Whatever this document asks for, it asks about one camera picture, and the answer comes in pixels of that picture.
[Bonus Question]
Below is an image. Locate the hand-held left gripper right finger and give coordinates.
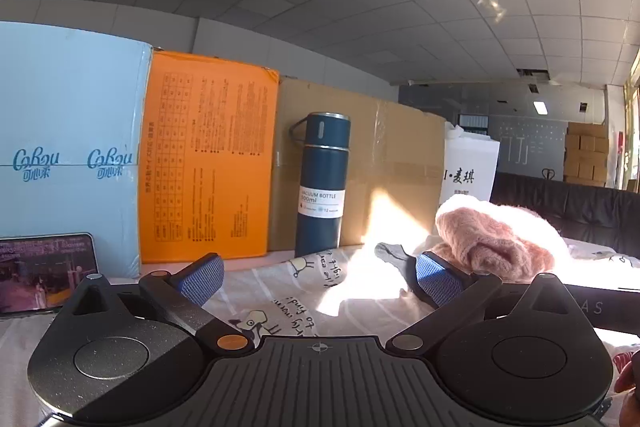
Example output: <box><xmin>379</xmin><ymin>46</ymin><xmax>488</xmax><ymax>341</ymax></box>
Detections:
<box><xmin>384</xmin><ymin>251</ymin><xmax>598</xmax><ymax>353</ymax></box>

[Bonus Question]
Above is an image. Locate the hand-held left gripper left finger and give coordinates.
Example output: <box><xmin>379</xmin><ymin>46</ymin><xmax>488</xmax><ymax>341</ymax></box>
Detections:
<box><xmin>50</xmin><ymin>253</ymin><xmax>253</xmax><ymax>358</ymax></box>

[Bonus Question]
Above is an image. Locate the pink knit sweater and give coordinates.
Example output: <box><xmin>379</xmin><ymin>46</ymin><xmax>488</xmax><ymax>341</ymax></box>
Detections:
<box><xmin>434</xmin><ymin>198</ymin><xmax>571</xmax><ymax>285</ymax></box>

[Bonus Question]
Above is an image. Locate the person's right hand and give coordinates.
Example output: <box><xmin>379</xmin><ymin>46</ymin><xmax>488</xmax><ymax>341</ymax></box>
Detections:
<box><xmin>619</xmin><ymin>349</ymin><xmax>640</xmax><ymax>427</ymax></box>

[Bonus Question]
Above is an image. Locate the grey cloth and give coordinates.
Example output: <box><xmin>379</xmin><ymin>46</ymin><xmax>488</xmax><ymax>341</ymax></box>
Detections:
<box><xmin>375</xmin><ymin>243</ymin><xmax>420</xmax><ymax>271</ymax></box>

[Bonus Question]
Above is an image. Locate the black leather sofa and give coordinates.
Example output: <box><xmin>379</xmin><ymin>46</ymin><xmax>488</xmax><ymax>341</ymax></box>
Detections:
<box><xmin>490</xmin><ymin>172</ymin><xmax>640</xmax><ymax>255</ymax></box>

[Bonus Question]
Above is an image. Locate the white tote bag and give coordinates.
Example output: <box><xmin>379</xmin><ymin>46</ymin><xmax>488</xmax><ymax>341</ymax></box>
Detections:
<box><xmin>439</xmin><ymin>123</ymin><xmax>501</xmax><ymax>208</ymax></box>

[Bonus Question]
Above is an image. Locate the orange cardboard box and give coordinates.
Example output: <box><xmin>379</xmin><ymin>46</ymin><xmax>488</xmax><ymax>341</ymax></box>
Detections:
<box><xmin>140</xmin><ymin>51</ymin><xmax>280</xmax><ymax>264</ymax></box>

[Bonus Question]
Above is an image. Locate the brown cardboard box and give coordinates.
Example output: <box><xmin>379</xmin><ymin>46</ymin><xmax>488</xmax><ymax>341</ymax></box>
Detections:
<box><xmin>267</xmin><ymin>76</ymin><xmax>447</xmax><ymax>253</ymax></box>

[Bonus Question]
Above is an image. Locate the stack of cardboard boxes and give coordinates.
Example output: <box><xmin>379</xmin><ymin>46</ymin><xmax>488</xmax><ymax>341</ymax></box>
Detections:
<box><xmin>564</xmin><ymin>122</ymin><xmax>611</xmax><ymax>188</ymax></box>

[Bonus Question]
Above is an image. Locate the smartphone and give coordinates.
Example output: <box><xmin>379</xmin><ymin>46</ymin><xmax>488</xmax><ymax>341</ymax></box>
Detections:
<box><xmin>0</xmin><ymin>233</ymin><xmax>100</xmax><ymax>319</ymax></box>

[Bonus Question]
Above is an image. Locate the blue vacuum bottle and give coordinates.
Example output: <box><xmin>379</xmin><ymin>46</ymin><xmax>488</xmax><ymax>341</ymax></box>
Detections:
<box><xmin>289</xmin><ymin>111</ymin><xmax>352</xmax><ymax>259</ymax></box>

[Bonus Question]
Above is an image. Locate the gold framed glass door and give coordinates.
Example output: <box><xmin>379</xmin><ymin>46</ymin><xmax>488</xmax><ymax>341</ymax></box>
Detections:
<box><xmin>605</xmin><ymin>42</ymin><xmax>640</xmax><ymax>194</ymax></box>

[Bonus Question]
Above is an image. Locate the light blue cardboard box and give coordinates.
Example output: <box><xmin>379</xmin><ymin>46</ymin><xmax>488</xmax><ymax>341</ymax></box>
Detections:
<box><xmin>0</xmin><ymin>21</ymin><xmax>153</xmax><ymax>280</ymax></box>

